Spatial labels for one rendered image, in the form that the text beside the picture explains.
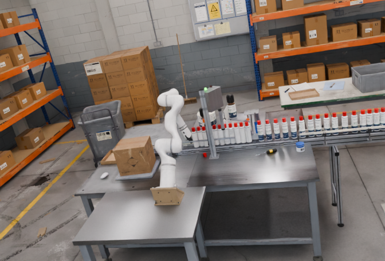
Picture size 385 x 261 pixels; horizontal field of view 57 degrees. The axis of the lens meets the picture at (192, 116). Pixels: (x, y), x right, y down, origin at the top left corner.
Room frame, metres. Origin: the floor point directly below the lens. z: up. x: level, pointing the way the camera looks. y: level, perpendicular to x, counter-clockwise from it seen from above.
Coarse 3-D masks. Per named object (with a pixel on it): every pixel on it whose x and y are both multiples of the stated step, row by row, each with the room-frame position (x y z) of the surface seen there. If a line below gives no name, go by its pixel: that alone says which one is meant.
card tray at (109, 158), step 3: (111, 150) 3.58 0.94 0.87; (108, 153) 3.52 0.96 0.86; (111, 153) 3.56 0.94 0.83; (105, 156) 3.45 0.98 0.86; (108, 156) 3.50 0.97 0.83; (111, 156) 3.48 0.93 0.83; (114, 156) 3.47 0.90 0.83; (102, 159) 3.38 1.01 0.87; (105, 159) 3.44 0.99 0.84; (108, 159) 3.43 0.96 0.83; (111, 159) 3.41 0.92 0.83; (114, 159) 3.40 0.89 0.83; (102, 162) 3.33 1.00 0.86; (105, 162) 3.32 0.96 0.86; (108, 162) 3.31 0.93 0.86; (111, 162) 3.30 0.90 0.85; (114, 162) 3.29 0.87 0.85
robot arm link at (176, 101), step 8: (168, 96) 2.89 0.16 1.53; (176, 96) 2.87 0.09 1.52; (168, 104) 2.86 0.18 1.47; (176, 104) 2.83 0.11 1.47; (168, 112) 2.81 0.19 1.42; (176, 112) 2.82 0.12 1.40; (168, 120) 2.76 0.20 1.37; (168, 128) 2.73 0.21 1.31; (176, 128) 2.75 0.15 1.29; (176, 136) 2.67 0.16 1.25; (176, 144) 2.62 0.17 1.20; (176, 152) 2.63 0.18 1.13
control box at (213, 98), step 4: (208, 88) 3.08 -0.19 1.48; (212, 88) 3.06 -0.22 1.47; (216, 88) 3.03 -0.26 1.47; (220, 88) 3.06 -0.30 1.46; (208, 92) 2.96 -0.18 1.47; (212, 92) 2.99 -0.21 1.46; (216, 92) 3.02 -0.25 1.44; (220, 92) 3.06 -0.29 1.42; (208, 96) 2.96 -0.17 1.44; (212, 96) 2.99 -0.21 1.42; (216, 96) 3.02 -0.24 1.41; (220, 96) 3.05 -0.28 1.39; (208, 100) 2.97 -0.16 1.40; (212, 100) 2.98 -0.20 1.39; (216, 100) 3.01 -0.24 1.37; (220, 100) 3.04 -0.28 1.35; (208, 104) 2.97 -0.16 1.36; (212, 104) 2.98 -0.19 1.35; (216, 104) 3.01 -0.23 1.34; (220, 104) 3.04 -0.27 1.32; (208, 108) 2.98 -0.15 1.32; (212, 108) 2.97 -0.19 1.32; (216, 108) 3.00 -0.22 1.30
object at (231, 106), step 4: (228, 96) 3.67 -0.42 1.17; (232, 96) 3.67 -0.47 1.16; (228, 100) 3.67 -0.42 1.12; (232, 100) 3.66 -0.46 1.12; (228, 104) 3.72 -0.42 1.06; (232, 104) 3.67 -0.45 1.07; (228, 108) 3.68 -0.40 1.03; (232, 108) 3.65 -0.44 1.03; (232, 112) 3.65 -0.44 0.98; (236, 112) 3.68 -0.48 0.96; (232, 116) 3.65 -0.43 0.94; (236, 116) 3.66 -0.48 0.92
